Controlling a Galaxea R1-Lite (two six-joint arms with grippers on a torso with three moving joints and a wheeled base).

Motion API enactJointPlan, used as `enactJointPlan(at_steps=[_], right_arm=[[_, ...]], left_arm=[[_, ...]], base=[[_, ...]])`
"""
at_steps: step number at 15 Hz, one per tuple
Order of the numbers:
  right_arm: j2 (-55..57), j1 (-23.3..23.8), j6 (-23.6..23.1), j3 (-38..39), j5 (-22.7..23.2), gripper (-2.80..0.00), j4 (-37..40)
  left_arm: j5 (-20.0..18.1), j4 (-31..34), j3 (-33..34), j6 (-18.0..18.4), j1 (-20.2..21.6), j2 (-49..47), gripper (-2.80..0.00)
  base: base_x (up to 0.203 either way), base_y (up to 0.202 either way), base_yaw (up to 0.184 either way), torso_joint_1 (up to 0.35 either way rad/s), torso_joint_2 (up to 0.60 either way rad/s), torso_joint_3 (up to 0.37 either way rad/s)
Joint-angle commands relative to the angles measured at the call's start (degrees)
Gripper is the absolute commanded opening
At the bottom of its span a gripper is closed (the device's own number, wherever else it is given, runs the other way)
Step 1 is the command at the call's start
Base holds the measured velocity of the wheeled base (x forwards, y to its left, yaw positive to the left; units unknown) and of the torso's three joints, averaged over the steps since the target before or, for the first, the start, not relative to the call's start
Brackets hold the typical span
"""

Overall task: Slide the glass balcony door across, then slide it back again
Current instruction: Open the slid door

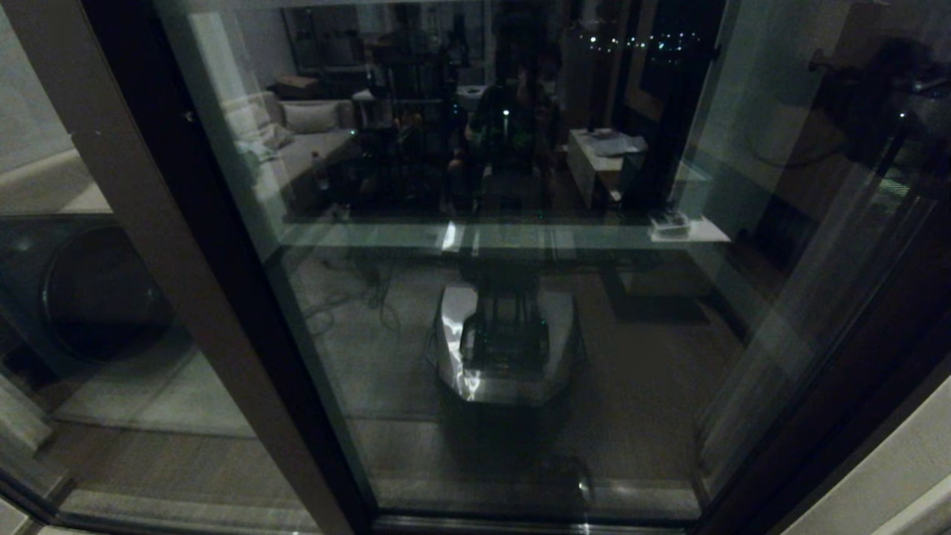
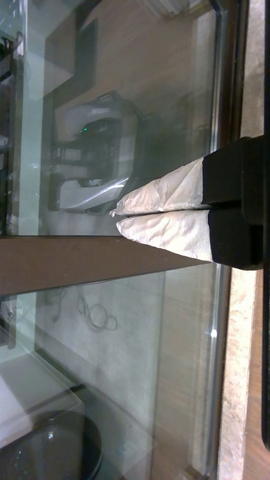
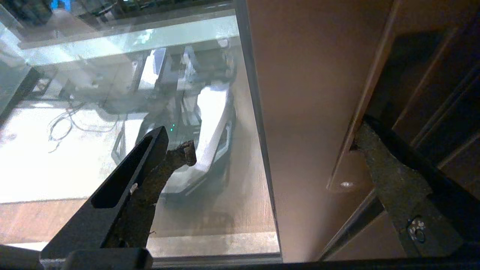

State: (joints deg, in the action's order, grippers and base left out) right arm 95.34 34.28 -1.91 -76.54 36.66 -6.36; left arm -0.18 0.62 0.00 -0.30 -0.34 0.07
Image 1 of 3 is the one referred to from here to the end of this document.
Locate brown framed fixed glass panel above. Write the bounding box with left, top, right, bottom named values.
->
left=0, top=0, right=372, bottom=535

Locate brown framed sliding glass door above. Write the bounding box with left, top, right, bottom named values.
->
left=152, top=0, right=951, bottom=535

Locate dark brown door jamb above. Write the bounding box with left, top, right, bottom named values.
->
left=702, top=297, right=951, bottom=535

